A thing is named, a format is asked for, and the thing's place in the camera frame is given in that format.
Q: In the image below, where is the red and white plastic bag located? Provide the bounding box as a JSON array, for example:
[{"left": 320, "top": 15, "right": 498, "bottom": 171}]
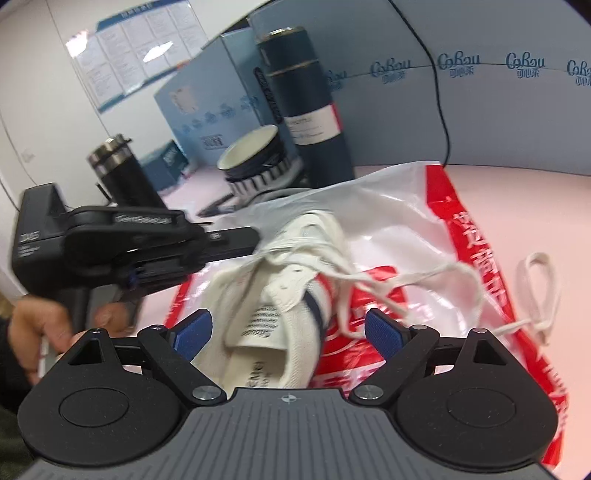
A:
[{"left": 159, "top": 161, "right": 571, "bottom": 468}]

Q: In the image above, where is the light blue carton white label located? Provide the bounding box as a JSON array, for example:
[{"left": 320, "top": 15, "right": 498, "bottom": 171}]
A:
[{"left": 154, "top": 30, "right": 287, "bottom": 172}]

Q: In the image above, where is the dark blue vacuum bottle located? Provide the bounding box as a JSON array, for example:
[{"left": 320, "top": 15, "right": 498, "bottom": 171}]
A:
[{"left": 255, "top": 27, "right": 355, "bottom": 190}]

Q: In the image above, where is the person's left hand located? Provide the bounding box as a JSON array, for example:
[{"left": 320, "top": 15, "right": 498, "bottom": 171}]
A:
[{"left": 9, "top": 295, "right": 139, "bottom": 370}]

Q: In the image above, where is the large light blue carton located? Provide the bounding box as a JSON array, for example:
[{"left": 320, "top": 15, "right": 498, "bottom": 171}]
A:
[{"left": 249, "top": 0, "right": 591, "bottom": 177}]

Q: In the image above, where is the hanging black cable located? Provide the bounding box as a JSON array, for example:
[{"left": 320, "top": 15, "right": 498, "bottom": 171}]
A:
[{"left": 388, "top": 0, "right": 451, "bottom": 169}]

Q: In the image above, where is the dark blue bowl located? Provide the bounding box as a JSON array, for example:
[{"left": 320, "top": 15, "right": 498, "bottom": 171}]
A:
[{"left": 217, "top": 126, "right": 285, "bottom": 182}]

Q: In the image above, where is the small blue box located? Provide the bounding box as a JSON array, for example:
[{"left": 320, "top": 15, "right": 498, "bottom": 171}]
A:
[{"left": 139, "top": 138, "right": 191, "bottom": 193}]

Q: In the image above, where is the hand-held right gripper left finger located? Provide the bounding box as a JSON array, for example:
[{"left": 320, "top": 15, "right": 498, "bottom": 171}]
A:
[{"left": 68, "top": 309, "right": 227, "bottom": 407}]

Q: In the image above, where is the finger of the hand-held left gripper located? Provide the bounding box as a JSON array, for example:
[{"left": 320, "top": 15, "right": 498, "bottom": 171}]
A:
[{"left": 194, "top": 226, "right": 260, "bottom": 271}]

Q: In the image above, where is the wall poster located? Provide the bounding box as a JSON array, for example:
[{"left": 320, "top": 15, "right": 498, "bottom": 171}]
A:
[{"left": 65, "top": 0, "right": 209, "bottom": 114}]

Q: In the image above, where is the white striped bowl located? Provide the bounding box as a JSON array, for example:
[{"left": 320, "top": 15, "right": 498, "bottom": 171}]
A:
[{"left": 226, "top": 152, "right": 304, "bottom": 200}]

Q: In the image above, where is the white sneaker shoe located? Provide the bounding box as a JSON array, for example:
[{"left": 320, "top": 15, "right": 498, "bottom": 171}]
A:
[{"left": 191, "top": 210, "right": 354, "bottom": 394}]

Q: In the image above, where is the black steel thermos tumbler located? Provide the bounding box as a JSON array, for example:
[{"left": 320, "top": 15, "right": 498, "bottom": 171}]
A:
[{"left": 88, "top": 134, "right": 168, "bottom": 211}]

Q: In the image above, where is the person's left forearm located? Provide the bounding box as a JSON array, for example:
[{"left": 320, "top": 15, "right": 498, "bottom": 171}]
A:
[{"left": 0, "top": 318, "right": 42, "bottom": 411}]

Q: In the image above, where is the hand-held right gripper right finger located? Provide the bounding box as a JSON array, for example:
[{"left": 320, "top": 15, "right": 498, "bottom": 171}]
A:
[{"left": 348, "top": 308, "right": 509, "bottom": 406}]

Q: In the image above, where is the black marker pen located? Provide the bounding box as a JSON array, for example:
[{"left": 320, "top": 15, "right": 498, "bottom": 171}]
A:
[{"left": 198, "top": 191, "right": 239, "bottom": 217}]

